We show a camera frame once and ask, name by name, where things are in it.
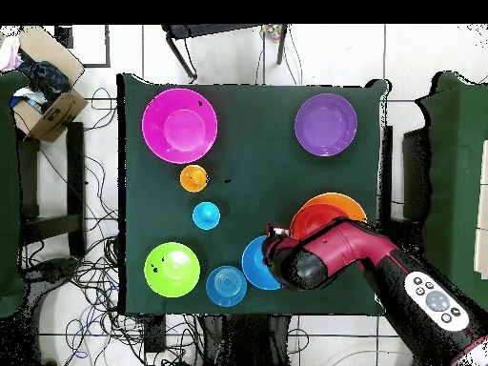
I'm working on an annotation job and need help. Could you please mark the blue cup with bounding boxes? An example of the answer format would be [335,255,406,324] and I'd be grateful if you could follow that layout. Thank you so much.
[192,201,221,231]

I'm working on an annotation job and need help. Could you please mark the large blue bowl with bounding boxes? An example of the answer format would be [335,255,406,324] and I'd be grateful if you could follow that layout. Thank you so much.
[240,234,284,292]

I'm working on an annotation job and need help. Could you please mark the pink bowl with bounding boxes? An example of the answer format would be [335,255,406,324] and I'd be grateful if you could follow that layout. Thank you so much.
[141,88,219,165]

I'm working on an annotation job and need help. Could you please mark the small translucent blue bowl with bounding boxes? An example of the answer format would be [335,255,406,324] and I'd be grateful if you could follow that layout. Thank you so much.
[205,265,248,308]

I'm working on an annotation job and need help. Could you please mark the pink white cloth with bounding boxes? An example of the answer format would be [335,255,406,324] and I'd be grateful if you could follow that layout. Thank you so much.
[0,35,22,71]

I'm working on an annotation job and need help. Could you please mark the green cloth covered table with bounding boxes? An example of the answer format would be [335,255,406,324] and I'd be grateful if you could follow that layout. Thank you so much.
[417,71,488,302]
[0,71,30,318]

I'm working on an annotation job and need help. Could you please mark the dark green table cloth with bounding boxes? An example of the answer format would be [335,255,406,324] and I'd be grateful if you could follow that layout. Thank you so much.
[115,72,390,315]

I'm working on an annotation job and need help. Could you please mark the orange cup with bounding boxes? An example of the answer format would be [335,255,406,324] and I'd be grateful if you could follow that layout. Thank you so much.
[179,164,210,193]

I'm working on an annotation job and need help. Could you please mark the black metal stool frame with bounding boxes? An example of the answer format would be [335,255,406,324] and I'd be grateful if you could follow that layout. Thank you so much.
[161,24,290,83]

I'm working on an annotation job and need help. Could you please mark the dark blue cloth bundle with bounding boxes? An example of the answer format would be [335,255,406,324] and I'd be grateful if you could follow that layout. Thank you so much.
[16,49,71,112]

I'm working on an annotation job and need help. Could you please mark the cardboard box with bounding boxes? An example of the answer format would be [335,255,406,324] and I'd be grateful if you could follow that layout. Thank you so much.
[10,26,90,143]

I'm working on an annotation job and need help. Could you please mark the tangle of floor cables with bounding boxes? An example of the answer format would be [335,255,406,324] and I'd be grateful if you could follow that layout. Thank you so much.
[22,87,203,366]

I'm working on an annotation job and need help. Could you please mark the orange bowl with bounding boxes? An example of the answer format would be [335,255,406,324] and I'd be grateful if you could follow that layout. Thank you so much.
[299,191,368,224]

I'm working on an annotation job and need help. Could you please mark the black box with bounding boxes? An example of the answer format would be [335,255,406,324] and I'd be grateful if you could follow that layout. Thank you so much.
[402,127,432,224]

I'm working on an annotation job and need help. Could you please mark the red bowl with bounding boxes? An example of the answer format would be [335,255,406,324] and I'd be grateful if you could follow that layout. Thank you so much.
[289,202,344,241]

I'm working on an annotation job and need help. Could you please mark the colourful toy pile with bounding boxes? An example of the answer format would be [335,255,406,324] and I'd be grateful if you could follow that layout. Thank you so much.
[262,24,283,43]

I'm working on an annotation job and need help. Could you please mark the black bench frame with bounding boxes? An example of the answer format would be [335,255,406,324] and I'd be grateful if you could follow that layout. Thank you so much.
[16,121,87,260]

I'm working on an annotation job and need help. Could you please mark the purple bowl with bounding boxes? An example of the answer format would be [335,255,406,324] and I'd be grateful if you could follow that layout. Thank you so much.
[294,92,358,158]

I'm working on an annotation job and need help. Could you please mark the green bowl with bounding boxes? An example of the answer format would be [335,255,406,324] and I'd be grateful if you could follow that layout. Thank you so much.
[143,241,202,298]

